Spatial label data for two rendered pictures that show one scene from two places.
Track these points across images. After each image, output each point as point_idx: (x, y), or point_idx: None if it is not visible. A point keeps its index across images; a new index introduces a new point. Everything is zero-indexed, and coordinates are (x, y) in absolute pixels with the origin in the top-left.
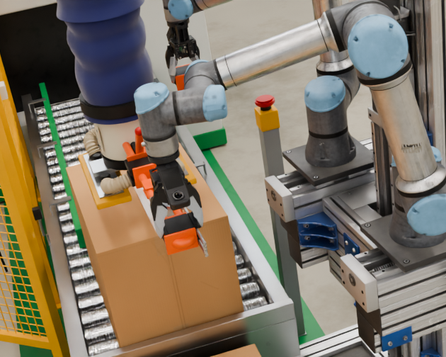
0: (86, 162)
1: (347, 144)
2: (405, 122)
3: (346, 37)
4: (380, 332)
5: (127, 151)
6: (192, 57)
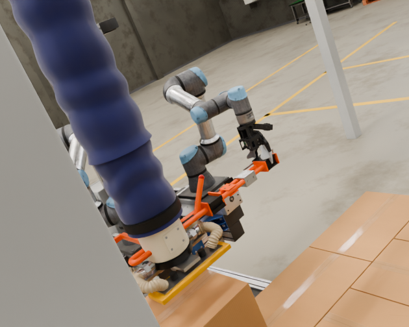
0: (176, 283)
1: None
2: None
3: (192, 78)
4: (243, 213)
5: (193, 218)
6: None
